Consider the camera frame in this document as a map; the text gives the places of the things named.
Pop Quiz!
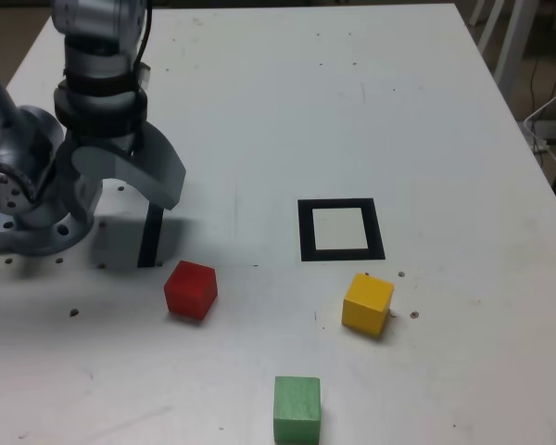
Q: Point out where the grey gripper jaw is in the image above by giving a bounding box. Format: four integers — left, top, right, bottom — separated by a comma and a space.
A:
70, 121, 187, 212
55, 133, 104, 224

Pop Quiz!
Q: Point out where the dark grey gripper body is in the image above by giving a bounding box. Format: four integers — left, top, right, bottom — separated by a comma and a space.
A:
64, 129, 138, 157

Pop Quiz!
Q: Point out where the red wooden cube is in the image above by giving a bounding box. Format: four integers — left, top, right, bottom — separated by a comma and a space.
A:
163, 260, 219, 321

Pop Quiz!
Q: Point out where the yellow wooden cube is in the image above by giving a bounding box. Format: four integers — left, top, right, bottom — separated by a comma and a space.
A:
341, 272, 396, 337

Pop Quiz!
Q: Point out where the green wooden cube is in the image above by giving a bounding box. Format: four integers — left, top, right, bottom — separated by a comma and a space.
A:
272, 375, 322, 445

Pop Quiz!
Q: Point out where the black tape square outline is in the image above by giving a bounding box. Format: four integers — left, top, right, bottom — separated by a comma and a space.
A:
297, 197, 386, 263

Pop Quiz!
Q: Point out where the black tape strip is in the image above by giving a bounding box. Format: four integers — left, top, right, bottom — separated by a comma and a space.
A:
137, 201, 166, 269

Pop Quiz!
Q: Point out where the thin white furniture leg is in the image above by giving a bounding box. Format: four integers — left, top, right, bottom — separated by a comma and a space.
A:
467, 0, 488, 27
477, 0, 505, 52

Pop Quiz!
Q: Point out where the thick white furniture leg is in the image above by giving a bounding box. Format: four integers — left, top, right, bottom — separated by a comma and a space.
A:
494, 0, 538, 92

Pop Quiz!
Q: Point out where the white cable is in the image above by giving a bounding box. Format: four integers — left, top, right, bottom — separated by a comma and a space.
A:
522, 76, 556, 172

